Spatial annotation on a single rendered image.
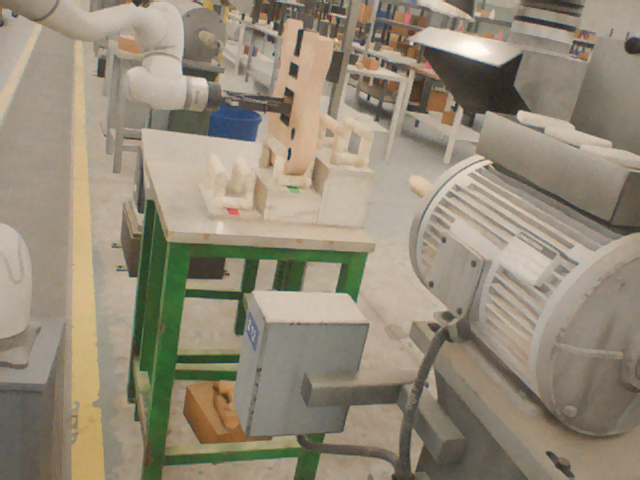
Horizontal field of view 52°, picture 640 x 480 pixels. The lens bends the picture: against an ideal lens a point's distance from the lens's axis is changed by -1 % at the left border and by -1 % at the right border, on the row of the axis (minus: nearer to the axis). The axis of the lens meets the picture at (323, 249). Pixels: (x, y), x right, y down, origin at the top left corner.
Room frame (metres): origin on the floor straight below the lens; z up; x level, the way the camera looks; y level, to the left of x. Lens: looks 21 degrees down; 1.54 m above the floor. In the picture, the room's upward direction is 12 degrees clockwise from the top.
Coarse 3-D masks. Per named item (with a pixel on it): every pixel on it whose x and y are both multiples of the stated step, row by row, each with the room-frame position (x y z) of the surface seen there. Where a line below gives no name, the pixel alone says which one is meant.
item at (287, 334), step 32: (256, 320) 0.84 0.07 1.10; (288, 320) 0.82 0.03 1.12; (320, 320) 0.84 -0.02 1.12; (352, 320) 0.86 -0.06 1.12; (256, 352) 0.82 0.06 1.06; (288, 352) 0.82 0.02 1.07; (320, 352) 0.84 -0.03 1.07; (352, 352) 0.86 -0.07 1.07; (256, 384) 0.80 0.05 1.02; (288, 384) 0.82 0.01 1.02; (256, 416) 0.81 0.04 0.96; (288, 416) 0.83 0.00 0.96; (320, 416) 0.85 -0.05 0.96; (320, 448) 0.86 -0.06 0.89; (352, 448) 0.82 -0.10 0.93
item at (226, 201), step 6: (216, 198) 1.72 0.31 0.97; (222, 198) 1.72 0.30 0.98; (228, 198) 1.73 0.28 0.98; (234, 198) 1.74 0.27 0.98; (240, 198) 1.75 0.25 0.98; (216, 204) 1.71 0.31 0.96; (222, 204) 1.72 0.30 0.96; (228, 204) 1.72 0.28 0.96; (234, 204) 1.73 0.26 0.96; (240, 204) 1.74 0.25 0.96; (246, 204) 1.74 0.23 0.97; (252, 204) 1.76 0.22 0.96
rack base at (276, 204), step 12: (252, 168) 1.92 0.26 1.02; (264, 180) 1.82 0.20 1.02; (264, 192) 1.76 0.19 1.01; (276, 192) 1.75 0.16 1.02; (288, 192) 1.76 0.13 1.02; (312, 192) 1.80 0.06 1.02; (264, 204) 1.74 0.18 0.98; (276, 204) 1.75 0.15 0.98; (288, 204) 1.76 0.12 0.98; (300, 204) 1.78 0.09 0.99; (312, 204) 1.79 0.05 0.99; (264, 216) 1.74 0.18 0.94; (276, 216) 1.75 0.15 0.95; (288, 216) 1.77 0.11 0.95; (300, 216) 1.78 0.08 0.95; (312, 216) 1.79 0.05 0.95
